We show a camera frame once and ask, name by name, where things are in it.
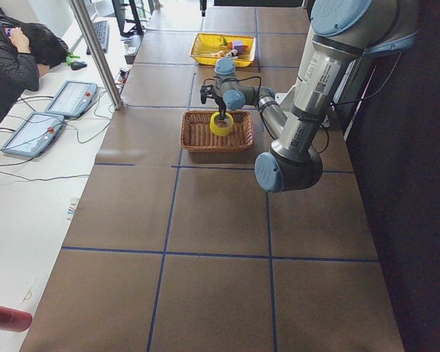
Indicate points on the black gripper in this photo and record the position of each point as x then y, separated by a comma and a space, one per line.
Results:
221, 107

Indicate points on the yellow tape roll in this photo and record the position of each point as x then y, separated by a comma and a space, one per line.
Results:
221, 131

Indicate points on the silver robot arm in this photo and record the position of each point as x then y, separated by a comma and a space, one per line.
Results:
340, 32

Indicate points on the brown wicker basket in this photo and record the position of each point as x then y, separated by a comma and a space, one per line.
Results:
196, 135

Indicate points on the yellow plastic woven basket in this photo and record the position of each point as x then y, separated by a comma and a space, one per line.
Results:
208, 48

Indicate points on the toy croissant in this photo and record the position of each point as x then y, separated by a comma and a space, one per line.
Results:
219, 54

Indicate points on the toy carrot with leaves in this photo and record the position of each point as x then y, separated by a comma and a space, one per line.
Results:
225, 43

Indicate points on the purple foam cube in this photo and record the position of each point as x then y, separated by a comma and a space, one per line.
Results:
237, 46

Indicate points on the black keyboard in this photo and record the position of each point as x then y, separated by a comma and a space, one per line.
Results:
101, 29

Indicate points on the upper teach pendant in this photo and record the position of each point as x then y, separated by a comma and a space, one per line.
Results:
72, 99

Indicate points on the teach pendant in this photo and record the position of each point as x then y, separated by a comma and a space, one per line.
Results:
33, 137
72, 99

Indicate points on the black computer mouse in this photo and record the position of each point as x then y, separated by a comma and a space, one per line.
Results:
77, 65

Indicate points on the lower teach pendant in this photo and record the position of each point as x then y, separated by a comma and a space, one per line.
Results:
33, 137

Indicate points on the person in black jacket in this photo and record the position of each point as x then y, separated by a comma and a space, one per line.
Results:
27, 52

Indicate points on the red cylinder bottle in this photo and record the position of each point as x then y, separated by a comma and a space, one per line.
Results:
14, 320

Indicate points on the aluminium frame post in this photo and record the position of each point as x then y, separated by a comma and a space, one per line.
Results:
85, 24

